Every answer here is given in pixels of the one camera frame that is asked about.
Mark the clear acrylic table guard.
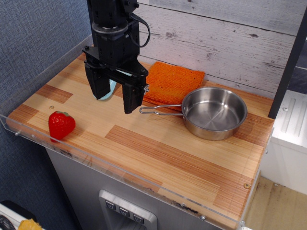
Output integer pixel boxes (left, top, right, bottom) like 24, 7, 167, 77
0, 31, 265, 230

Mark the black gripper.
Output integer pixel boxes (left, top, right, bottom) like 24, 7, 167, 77
83, 20, 149, 114

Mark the yellow object bottom left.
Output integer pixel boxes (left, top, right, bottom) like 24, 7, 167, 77
18, 219, 43, 230

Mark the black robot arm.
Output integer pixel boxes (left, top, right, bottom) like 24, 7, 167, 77
83, 0, 149, 114

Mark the grey cabinet with dispenser panel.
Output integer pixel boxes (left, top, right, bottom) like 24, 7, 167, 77
45, 146, 243, 230

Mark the stainless steel pan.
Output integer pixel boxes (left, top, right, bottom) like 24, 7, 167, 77
139, 87, 248, 140

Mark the black vertical post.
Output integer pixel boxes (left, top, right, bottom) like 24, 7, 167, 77
268, 9, 307, 119

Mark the light blue dish brush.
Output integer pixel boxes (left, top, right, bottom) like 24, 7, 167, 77
99, 70, 132, 100

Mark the orange cloth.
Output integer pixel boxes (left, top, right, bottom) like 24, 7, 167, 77
143, 62, 205, 105

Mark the white appliance on right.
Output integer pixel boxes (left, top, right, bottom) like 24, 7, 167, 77
260, 90, 307, 194

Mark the red toy strawberry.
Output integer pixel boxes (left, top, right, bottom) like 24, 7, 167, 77
48, 111, 76, 142

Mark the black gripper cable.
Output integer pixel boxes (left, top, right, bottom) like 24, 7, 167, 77
126, 12, 151, 48

